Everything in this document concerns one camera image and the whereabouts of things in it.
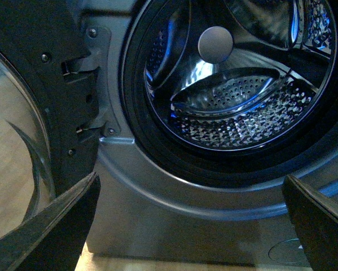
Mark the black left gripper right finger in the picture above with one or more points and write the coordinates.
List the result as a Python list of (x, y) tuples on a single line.
[(315, 219)]

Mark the washing machine glass door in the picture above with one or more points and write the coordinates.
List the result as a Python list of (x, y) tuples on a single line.
[(48, 101)]

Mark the grey metal door hinge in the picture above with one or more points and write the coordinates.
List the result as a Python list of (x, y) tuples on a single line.
[(97, 40)]

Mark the black rubber door gasket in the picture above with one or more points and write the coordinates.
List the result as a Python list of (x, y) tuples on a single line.
[(311, 139)]

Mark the steel washing machine drum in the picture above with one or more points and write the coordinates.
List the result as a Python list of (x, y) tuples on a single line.
[(234, 75)]

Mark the round drain filter cover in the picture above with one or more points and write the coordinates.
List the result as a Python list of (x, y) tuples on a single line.
[(287, 252)]

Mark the grey front-load washing machine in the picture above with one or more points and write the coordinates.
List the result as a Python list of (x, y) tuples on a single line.
[(144, 213)]

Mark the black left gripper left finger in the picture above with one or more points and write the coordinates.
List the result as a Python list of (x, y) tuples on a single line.
[(54, 238)]

